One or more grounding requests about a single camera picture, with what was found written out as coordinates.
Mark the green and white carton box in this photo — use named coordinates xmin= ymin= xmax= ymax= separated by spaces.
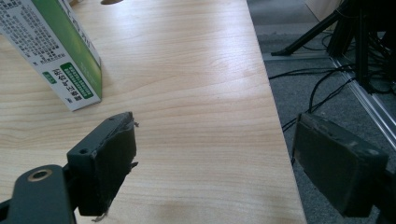
xmin=0 ymin=0 xmax=103 ymax=112

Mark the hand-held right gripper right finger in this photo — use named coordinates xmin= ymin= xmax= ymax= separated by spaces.
xmin=292 ymin=112 xmax=390 ymax=218

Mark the black floor cable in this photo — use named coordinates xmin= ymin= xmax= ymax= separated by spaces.
xmin=268 ymin=63 xmax=358 ymax=132

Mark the black tripod stand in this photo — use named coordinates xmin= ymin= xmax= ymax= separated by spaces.
xmin=270 ymin=0 xmax=396 ymax=94

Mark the aluminium floor rail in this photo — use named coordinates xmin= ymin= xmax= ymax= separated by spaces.
xmin=330 ymin=55 xmax=396 ymax=152

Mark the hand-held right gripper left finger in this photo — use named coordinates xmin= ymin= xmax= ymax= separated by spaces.
xmin=66 ymin=111 xmax=140 ymax=222

